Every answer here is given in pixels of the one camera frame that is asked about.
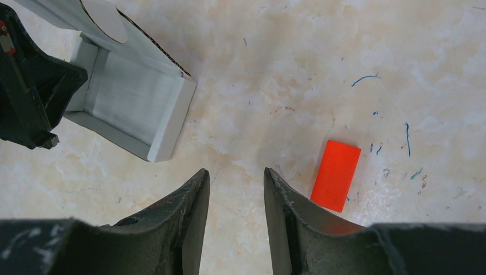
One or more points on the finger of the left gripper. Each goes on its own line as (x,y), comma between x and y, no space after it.
(54,80)

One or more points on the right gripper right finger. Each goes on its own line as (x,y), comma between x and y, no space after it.
(304,238)

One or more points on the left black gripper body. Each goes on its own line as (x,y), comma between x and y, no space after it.
(23,117)

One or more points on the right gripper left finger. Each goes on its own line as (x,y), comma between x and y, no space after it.
(164,238)

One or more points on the small red block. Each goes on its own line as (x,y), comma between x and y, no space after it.
(335,175)

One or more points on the white cardboard box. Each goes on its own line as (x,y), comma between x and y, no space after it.
(136,95)

